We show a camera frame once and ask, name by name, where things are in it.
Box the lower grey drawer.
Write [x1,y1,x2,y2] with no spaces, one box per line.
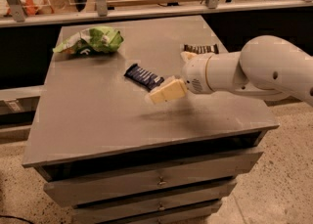
[107,200,224,224]

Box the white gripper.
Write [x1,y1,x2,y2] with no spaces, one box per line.
[145,51,213,105]

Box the middle grey drawer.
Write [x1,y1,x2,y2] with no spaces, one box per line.
[73,178,237,224]

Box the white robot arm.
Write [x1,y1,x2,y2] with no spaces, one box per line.
[147,35,313,106]

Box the blue rxbar wrapper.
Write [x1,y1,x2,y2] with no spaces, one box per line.
[124,64,164,91]

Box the grey drawer cabinet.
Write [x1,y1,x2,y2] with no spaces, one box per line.
[22,15,281,224]

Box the orange white bag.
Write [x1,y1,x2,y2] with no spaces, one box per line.
[0,0,45,16]

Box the long metal shelf rail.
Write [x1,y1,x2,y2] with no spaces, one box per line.
[0,0,313,27]

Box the brown snack bar wrapper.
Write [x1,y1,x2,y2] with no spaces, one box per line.
[184,44,219,54]

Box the grey drawer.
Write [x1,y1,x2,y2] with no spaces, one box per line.
[107,200,224,224]
[73,178,237,224]
[44,147,262,206]

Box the upper grey drawer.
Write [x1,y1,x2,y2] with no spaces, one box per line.
[44,147,262,206]

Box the green chip bag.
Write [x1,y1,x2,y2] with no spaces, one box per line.
[53,25,123,55]

